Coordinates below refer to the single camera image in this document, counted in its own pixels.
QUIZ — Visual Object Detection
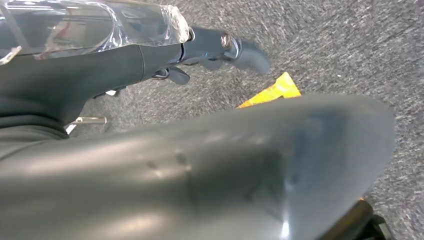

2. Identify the yellow floor tape marking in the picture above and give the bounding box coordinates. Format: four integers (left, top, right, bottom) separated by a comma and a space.
236, 71, 302, 110

